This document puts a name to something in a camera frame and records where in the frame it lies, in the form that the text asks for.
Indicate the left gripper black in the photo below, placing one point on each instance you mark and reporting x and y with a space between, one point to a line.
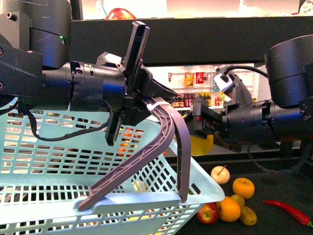
139 85

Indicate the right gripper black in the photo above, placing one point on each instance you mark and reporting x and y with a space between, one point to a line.
203 121

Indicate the yellow lemon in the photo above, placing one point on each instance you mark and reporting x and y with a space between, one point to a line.
201 147

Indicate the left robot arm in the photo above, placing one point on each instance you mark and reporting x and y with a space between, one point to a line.
36 71

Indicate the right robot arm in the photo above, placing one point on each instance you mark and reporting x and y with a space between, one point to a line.
287 116

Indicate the red apple on top shelf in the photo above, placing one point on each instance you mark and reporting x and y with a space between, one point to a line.
120 14

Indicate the white pear with stem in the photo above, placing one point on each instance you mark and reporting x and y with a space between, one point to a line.
220 174

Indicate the golden yellow pear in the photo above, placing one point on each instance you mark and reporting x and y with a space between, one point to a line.
243 187

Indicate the yellow green apple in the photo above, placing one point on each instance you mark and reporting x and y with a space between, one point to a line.
239 199

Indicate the yellow orange mango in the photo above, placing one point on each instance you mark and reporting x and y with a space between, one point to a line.
229 210

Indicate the small yellow-green pear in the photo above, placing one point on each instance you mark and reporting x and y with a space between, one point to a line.
248 217

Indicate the light teal plastic basket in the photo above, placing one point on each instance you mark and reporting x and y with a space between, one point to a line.
42 183

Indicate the red chili pepper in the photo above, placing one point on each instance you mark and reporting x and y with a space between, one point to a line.
299 216

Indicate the grey basket handle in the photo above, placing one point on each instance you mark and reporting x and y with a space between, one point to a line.
171 124

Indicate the black metal shelf frame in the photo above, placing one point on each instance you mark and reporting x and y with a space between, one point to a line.
185 32

